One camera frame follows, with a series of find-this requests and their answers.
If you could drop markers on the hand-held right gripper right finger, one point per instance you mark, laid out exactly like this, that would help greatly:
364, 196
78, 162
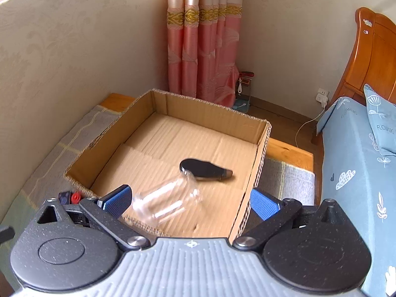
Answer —
263, 204

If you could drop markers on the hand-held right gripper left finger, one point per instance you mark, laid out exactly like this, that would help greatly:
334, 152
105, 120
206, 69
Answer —
117, 199

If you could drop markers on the clear glass jar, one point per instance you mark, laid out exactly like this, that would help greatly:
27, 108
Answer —
167, 198

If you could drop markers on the cardboard box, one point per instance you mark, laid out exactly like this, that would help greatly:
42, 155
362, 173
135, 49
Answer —
185, 136

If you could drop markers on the small black and red object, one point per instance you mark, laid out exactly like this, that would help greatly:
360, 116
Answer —
74, 197

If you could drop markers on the black oval flat object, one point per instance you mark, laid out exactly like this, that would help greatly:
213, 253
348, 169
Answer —
201, 168

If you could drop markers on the grey plaid mat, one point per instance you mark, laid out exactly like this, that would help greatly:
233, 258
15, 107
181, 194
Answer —
55, 148

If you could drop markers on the blue printed bedsheet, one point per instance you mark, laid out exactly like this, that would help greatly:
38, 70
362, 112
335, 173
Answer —
349, 161

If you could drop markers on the clutter by curtain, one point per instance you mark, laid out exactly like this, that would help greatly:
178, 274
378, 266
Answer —
243, 102

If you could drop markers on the dark object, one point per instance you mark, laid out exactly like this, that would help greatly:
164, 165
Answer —
5, 234

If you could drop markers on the white charger plug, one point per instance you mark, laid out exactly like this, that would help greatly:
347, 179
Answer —
324, 102

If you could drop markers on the white hanging gadget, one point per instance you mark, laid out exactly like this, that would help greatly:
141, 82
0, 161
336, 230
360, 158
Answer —
239, 86

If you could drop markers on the blue printed pillow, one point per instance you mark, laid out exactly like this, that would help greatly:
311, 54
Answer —
383, 123

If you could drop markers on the pink curtain with gold band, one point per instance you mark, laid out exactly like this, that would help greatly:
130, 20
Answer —
191, 52

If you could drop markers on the wooden bed headboard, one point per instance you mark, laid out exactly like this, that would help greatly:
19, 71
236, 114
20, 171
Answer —
371, 55

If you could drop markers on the white wall socket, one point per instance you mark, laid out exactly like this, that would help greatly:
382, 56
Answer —
321, 92

